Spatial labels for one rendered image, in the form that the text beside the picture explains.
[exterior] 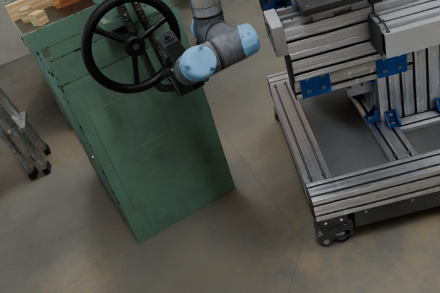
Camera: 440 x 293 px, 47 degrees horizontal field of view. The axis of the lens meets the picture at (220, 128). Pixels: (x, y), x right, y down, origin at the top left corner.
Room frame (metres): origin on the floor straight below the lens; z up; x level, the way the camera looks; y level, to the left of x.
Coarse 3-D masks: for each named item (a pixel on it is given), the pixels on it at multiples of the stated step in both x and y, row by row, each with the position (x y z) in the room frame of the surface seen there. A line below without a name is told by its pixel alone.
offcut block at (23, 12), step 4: (24, 8) 1.56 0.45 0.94; (28, 8) 1.55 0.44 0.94; (20, 12) 1.55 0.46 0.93; (24, 12) 1.54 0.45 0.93; (28, 12) 1.54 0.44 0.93; (20, 16) 1.55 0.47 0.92; (24, 16) 1.54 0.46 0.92; (28, 16) 1.54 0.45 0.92; (24, 20) 1.55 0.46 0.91; (28, 20) 1.54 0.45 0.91
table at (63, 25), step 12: (84, 0) 1.59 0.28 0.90; (48, 12) 1.58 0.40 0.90; (60, 12) 1.54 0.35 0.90; (72, 12) 1.51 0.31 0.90; (84, 12) 1.50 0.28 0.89; (132, 12) 1.45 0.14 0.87; (24, 24) 1.54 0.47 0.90; (48, 24) 1.47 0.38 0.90; (60, 24) 1.47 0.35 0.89; (72, 24) 1.48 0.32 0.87; (84, 24) 1.49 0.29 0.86; (108, 24) 1.42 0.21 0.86; (120, 24) 1.43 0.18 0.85; (24, 36) 1.44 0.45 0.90; (36, 36) 1.45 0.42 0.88; (48, 36) 1.46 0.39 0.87; (60, 36) 1.47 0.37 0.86; (72, 36) 1.48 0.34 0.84; (36, 48) 1.44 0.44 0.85
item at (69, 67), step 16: (160, 16) 1.57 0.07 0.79; (176, 16) 1.59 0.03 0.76; (160, 32) 1.57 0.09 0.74; (80, 48) 1.48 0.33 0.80; (96, 48) 1.50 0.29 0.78; (112, 48) 1.51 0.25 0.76; (48, 64) 1.45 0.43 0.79; (64, 64) 1.46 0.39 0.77; (80, 64) 1.47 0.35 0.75; (96, 64) 1.49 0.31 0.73; (64, 80) 1.45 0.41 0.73
